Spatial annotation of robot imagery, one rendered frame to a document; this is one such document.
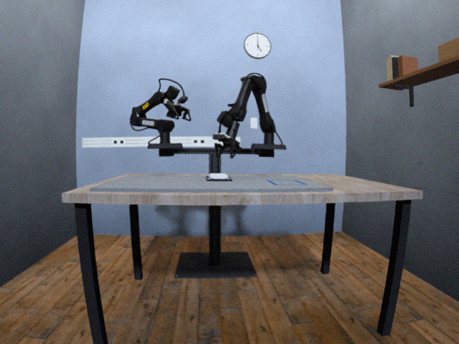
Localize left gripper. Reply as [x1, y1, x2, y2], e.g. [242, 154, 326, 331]
[214, 129, 242, 159]

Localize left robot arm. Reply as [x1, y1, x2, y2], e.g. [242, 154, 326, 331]
[222, 75, 285, 146]

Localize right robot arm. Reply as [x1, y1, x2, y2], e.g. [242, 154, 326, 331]
[131, 85, 182, 145]

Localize white well plate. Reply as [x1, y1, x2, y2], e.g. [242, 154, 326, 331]
[209, 173, 228, 178]

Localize grey flat work mat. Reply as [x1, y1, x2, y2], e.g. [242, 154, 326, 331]
[90, 176, 333, 193]

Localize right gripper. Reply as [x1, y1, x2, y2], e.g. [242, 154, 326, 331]
[166, 96, 191, 122]

